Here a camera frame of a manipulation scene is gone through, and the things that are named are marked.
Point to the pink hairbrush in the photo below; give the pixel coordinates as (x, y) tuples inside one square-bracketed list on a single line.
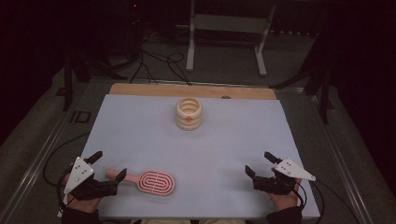
[(155, 182)]

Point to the black floor plate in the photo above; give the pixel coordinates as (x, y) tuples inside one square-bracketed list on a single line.
[(80, 116)]

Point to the metal floor rail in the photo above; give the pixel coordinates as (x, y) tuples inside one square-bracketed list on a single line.
[(339, 168), (31, 174)]

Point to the cream ribbed holder cup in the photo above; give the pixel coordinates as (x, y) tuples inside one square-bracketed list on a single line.
[(188, 123)]

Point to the white table mat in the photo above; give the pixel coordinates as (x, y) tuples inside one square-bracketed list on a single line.
[(202, 155)]

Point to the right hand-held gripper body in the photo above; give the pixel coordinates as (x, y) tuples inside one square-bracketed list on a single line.
[(292, 170)]

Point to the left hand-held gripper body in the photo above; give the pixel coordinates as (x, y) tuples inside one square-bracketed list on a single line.
[(79, 174)]

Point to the black tripod stand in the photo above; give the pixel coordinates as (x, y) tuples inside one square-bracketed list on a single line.
[(67, 84), (323, 93)]

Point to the person's left hand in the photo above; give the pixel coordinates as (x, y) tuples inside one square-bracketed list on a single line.
[(84, 206)]

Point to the white metal stand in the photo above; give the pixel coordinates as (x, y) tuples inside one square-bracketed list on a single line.
[(229, 23)]

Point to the person's right hand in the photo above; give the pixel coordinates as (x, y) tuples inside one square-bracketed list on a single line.
[(284, 201)]

